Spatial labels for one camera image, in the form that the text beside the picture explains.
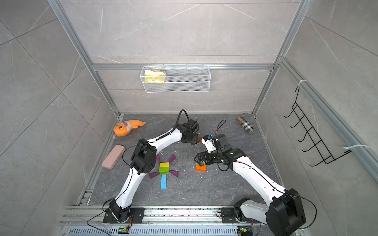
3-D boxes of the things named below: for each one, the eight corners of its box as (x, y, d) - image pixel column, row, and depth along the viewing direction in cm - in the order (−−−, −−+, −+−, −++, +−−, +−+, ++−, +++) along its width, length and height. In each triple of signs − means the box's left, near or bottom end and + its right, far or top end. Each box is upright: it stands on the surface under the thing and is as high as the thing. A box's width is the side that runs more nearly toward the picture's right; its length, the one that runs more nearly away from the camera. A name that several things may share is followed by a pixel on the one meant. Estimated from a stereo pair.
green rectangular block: (159, 173, 90) (158, 171, 87) (160, 169, 92) (159, 166, 89) (169, 173, 90) (168, 171, 87) (169, 169, 92) (169, 166, 89)
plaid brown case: (250, 133, 109) (251, 131, 107) (234, 121, 117) (235, 118, 115) (254, 130, 111) (256, 127, 109) (238, 118, 119) (239, 115, 117)
